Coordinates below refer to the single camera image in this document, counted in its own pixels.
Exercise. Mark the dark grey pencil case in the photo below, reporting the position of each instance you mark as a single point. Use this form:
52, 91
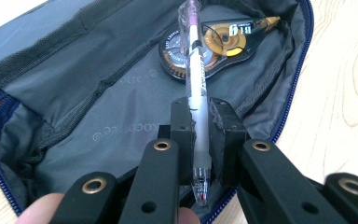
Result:
105, 102

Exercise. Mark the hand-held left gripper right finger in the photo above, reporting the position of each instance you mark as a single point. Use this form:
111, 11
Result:
227, 140

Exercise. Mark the correction tape dispenser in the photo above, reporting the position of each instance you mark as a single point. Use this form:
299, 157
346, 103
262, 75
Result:
227, 39

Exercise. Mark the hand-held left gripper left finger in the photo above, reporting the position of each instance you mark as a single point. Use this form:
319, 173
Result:
185, 133

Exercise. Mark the clear white pen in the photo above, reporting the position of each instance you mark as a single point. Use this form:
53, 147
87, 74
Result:
195, 62

